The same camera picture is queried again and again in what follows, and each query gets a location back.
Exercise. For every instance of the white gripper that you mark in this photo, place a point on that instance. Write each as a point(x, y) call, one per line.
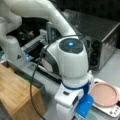
point(66, 101)

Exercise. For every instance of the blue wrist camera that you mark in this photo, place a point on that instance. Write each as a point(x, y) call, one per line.
point(84, 106)

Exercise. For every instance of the silver toaster oven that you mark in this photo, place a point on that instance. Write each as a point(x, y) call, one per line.
point(101, 36)

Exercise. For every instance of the pink plate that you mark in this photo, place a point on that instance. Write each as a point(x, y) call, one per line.
point(104, 94)

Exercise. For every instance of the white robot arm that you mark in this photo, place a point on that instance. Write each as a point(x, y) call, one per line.
point(65, 55)

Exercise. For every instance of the wooden box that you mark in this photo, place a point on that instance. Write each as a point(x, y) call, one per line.
point(21, 102)

